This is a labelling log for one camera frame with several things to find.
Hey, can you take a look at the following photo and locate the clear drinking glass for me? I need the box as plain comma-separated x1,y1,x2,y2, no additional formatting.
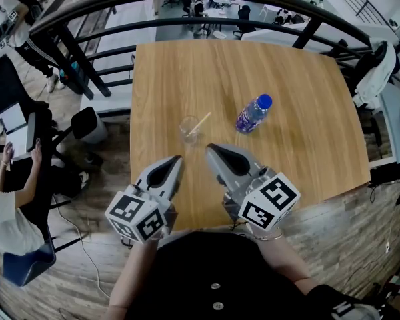
179,115,201,146

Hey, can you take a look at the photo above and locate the person's left forearm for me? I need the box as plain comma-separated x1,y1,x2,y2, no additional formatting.
108,238,161,320

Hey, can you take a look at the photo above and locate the white jacket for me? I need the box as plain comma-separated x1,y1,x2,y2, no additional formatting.
352,38,400,110

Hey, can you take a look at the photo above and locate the black mesh office chair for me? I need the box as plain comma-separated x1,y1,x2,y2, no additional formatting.
0,54,104,166

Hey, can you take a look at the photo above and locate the blue capped water bottle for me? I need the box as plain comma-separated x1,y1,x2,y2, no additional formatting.
235,93,273,135

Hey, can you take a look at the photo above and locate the thin metal bracelet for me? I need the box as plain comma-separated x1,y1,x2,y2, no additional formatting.
253,230,284,242

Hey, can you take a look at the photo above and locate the yellow and white straw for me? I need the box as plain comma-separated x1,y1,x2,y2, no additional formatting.
187,111,212,139

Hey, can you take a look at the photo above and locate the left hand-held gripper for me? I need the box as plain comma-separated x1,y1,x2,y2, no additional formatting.
104,155,185,246

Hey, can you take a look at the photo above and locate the open laptop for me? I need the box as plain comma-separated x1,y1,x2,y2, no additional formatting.
0,101,37,161

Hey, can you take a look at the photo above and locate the person's black shirt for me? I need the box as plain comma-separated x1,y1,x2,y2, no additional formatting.
125,231,387,320

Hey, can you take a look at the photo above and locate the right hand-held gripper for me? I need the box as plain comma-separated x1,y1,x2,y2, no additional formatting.
205,143,302,232

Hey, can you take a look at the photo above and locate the dark blue chair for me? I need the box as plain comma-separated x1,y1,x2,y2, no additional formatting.
2,225,57,288

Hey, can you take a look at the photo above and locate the white floor cable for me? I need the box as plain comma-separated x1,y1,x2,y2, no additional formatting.
51,193,111,299

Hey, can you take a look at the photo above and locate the white waste bin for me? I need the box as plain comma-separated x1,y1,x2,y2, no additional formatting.
83,111,108,145

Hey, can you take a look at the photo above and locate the person's right forearm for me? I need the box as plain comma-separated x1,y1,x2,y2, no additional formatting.
253,228,313,295

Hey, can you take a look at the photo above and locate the light grey desk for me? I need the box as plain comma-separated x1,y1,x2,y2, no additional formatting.
379,81,400,165

